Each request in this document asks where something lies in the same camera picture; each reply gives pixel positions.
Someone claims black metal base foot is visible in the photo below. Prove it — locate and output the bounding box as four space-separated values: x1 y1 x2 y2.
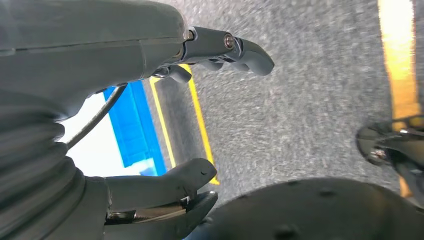
355 115 424 208

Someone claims yellow floor tape marking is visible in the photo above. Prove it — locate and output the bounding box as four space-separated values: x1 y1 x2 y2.
148 63 221 186
377 0 424 199

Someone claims black perforated robot body cover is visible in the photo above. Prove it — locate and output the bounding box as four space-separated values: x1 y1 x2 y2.
183 177 424 240

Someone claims grey left arm cable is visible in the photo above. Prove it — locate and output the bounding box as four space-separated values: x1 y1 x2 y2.
65 84 129 151

